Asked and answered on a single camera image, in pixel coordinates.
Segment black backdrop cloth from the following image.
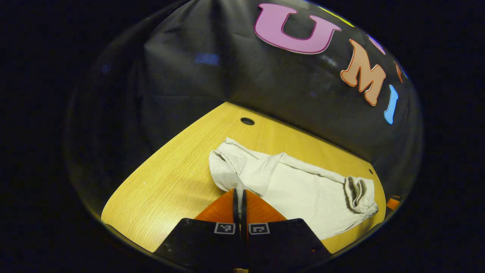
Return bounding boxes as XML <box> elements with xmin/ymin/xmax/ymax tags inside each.
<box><xmin>64</xmin><ymin>0</ymin><xmax>424</xmax><ymax>213</ymax></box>

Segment white jeans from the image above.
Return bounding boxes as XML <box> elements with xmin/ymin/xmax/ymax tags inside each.
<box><xmin>208</xmin><ymin>137</ymin><xmax>379</xmax><ymax>240</ymax></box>

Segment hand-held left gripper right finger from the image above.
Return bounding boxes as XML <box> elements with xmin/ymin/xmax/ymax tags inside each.
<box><xmin>242</xmin><ymin>190</ymin><xmax>332</xmax><ymax>269</ymax></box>

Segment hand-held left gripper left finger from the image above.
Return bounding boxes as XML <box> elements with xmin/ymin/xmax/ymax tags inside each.
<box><xmin>153</xmin><ymin>188</ymin><xmax>242</xmax><ymax>270</ymax></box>

